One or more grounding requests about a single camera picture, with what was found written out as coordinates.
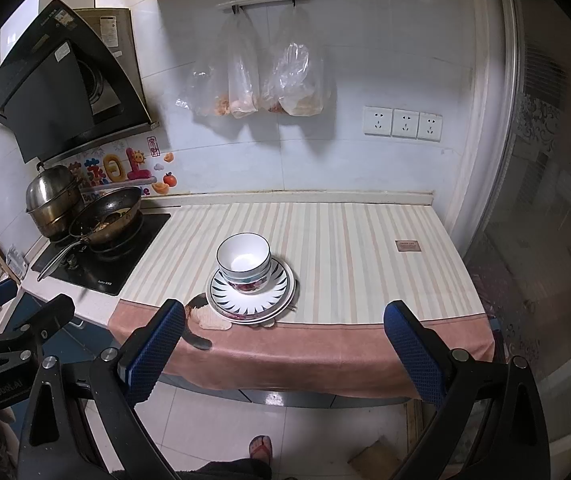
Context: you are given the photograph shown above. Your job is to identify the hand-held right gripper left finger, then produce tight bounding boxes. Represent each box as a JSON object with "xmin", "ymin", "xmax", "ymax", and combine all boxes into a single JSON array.
[{"xmin": 18, "ymin": 299, "xmax": 188, "ymax": 480}]

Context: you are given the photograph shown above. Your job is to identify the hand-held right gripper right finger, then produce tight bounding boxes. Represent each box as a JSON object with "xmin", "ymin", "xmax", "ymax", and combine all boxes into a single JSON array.
[{"xmin": 384, "ymin": 300, "xmax": 551, "ymax": 480}]

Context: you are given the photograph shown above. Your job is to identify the plain white bowl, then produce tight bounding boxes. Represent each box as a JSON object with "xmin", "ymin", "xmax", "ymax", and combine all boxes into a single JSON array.
[{"xmin": 221, "ymin": 266, "xmax": 271, "ymax": 284}]

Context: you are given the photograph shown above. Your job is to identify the white bowl red flower print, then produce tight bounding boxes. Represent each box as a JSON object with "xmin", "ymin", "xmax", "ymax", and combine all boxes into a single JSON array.
[{"xmin": 227, "ymin": 278, "xmax": 267, "ymax": 294}]

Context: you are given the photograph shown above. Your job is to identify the large white pink-floral plate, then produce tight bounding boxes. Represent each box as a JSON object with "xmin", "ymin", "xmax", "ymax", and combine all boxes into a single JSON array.
[{"xmin": 206, "ymin": 259, "xmax": 297, "ymax": 324}]

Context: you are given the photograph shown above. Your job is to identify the white bowl coloured dots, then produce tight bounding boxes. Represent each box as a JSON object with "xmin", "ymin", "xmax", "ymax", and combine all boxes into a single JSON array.
[{"xmin": 216, "ymin": 232, "xmax": 271, "ymax": 280}]

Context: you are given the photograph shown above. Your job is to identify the white plate blue leaf pattern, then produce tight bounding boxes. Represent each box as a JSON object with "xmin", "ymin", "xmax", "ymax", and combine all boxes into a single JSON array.
[{"xmin": 209, "ymin": 256, "xmax": 291, "ymax": 314}]

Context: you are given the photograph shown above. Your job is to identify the black gas stove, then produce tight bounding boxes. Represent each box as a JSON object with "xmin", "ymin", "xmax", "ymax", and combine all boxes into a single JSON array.
[{"xmin": 31, "ymin": 212, "xmax": 172, "ymax": 297}]

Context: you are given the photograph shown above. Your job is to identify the cardboard box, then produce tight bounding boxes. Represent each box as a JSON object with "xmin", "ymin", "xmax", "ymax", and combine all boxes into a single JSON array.
[{"xmin": 347, "ymin": 437, "xmax": 404, "ymax": 480}]

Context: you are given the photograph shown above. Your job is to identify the stainless steel pot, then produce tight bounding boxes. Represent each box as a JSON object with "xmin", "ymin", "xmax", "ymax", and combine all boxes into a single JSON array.
[{"xmin": 25, "ymin": 162, "xmax": 86, "ymax": 239}]

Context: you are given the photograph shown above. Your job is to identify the dark frying pan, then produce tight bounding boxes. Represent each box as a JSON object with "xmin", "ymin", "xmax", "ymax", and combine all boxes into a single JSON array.
[{"xmin": 36, "ymin": 186, "xmax": 144, "ymax": 282}]

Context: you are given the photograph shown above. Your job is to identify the striped tablecloth pink border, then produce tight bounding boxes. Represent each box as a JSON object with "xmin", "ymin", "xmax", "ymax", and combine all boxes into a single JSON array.
[{"xmin": 106, "ymin": 201, "xmax": 497, "ymax": 402}]

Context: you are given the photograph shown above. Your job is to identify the blue base cabinet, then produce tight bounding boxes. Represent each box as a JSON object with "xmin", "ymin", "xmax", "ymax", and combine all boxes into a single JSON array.
[{"xmin": 15, "ymin": 292, "xmax": 412, "ymax": 409}]

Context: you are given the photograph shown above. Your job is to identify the red slipper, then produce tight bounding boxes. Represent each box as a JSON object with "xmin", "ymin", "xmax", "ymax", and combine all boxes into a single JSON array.
[{"xmin": 248, "ymin": 435, "xmax": 274, "ymax": 467}]

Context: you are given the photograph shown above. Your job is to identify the person's dark trouser leg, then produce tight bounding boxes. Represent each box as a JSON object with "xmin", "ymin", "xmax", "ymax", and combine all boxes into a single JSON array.
[{"xmin": 199, "ymin": 457, "xmax": 272, "ymax": 480}]

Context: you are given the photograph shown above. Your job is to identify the sliding glass door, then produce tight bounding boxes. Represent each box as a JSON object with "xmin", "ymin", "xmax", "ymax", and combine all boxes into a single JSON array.
[{"xmin": 465, "ymin": 0, "xmax": 571, "ymax": 443}]

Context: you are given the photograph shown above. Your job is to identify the black range hood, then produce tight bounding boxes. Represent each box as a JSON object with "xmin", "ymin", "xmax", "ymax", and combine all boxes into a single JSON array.
[{"xmin": 0, "ymin": 0, "xmax": 160, "ymax": 164}]

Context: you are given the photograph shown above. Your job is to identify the crumpled clear plastic bag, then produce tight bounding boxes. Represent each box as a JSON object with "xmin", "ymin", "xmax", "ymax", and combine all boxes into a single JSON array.
[{"xmin": 175, "ymin": 54, "xmax": 231, "ymax": 117}]

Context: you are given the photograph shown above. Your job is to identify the narrow clear plastic bag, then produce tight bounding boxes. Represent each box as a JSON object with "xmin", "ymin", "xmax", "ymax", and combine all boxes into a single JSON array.
[{"xmin": 220, "ymin": 10, "xmax": 262, "ymax": 120}]

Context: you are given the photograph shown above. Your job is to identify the wide clear plastic bag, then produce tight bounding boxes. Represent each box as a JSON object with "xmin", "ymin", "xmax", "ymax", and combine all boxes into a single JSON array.
[{"xmin": 259, "ymin": 2, "xmax": 325, "ymax": 118}]

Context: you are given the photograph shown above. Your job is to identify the colourful letter wall stickers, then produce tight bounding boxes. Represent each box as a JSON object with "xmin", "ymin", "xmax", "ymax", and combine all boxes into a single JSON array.
[{"xmin": 67, "ymin": 147, "xmax": 159, "ymax": 194}]

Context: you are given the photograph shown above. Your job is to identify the white wall socket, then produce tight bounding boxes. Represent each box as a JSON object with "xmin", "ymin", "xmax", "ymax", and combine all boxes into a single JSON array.
[
  {"xmin": 363, "ymin": 105, "xmax": 394, "ymax": 137},
  {"xmin": 417, "ymin": 112, "xmax": 443, "ymax": 142},
  {"xmin": 392, "ymin": 108, "xmax": 421, "ymax": 140}
]

